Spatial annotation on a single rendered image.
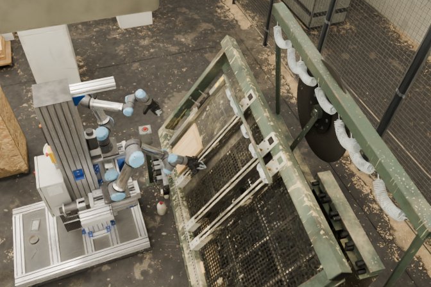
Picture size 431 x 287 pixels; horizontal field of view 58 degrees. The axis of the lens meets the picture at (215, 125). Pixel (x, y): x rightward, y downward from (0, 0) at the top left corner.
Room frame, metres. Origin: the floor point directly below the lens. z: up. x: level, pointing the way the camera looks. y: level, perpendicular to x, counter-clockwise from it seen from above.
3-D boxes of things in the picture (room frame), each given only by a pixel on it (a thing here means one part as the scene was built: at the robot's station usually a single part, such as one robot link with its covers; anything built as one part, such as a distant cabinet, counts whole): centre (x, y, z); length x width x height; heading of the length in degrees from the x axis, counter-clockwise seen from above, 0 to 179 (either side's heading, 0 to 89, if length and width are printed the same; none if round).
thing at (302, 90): (2.12, -0.77, 1.85); 0.80 x 0.06 x 0.80; 18
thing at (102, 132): (2.28, 1.03, 1.20); 0.13 x 0.12 x 0.14; 178
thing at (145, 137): (2.63, 0.72, 0.84); 0.12 x 0.12 x 0.18; 18
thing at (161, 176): (2.23, 0.52, 0.69); 0.50 x 0.14 x 0.24; 18
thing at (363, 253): (1.25, -0.84, 1.38); 0.70 x 0.15 x 0.85; 18
